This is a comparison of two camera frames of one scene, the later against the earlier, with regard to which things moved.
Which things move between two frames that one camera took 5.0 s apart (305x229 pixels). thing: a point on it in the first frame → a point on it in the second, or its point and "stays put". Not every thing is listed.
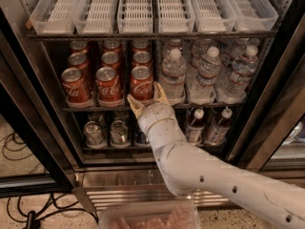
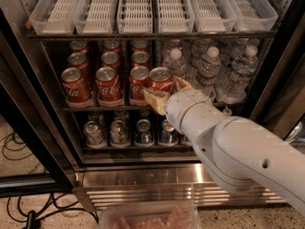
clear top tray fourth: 176,13 stays put
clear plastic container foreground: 175,215 stays put
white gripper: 152,114 → 176,109
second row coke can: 78,60 stays put
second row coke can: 142,58 → 139,76
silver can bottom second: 119,134 stays put
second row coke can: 111,59 stays put
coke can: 141,83 → 161,77
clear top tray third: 135,10 stays put
